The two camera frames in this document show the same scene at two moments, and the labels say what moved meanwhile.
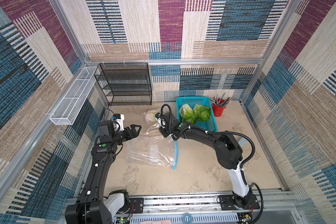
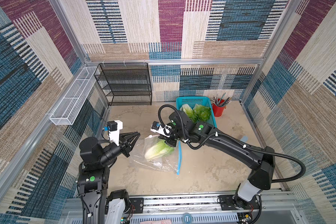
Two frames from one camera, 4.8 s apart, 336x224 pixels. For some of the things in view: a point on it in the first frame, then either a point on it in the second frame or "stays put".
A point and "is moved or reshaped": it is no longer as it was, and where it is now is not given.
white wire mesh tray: [71, 104] stays put
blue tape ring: [183, 218] stays put
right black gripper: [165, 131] -> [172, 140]
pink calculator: [158, 221] stays put
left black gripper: [127, 130] -> [124, 145]
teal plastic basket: [210, 124] stays put
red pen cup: [218, 109] stays put
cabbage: [150, 116] -> [160, 149]
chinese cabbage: [187, 114] stays put
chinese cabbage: [203, 113] stays put
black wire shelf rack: [125, 83] stays put
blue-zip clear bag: [150, 147] is moved or reshaped
